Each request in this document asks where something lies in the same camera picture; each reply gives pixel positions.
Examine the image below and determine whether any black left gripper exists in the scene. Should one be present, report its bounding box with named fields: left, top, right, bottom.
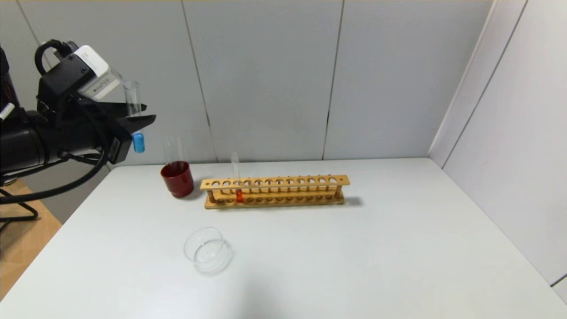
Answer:
left=35, top=98, right=156, bottom=165

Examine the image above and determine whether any test tube with blue pigment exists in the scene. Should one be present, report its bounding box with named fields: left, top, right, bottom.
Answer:
left=123, top=80, right=146, bottom=154

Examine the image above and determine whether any test tube with red pigment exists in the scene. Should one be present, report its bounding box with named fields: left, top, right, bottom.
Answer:
left=231, top=153, right=244, bottom=203

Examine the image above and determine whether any wooden test tube rack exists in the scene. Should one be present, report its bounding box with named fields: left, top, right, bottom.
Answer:
left=200, top=175, right=350, bottom=210

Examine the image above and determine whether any dark red plastic cup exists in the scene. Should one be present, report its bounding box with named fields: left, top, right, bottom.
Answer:
left=161, top=161, right=194, bottom=198

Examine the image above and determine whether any black metal stand leg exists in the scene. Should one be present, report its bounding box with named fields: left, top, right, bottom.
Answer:
left=0, top=188, right=39, bottom=233

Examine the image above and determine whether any clear glass beaker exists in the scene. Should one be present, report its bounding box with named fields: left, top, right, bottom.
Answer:
left=184, top=227, right=233, bottom=273

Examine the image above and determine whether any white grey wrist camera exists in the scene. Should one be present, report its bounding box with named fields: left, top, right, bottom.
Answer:
left=73, top=44, right=122, bottom=100

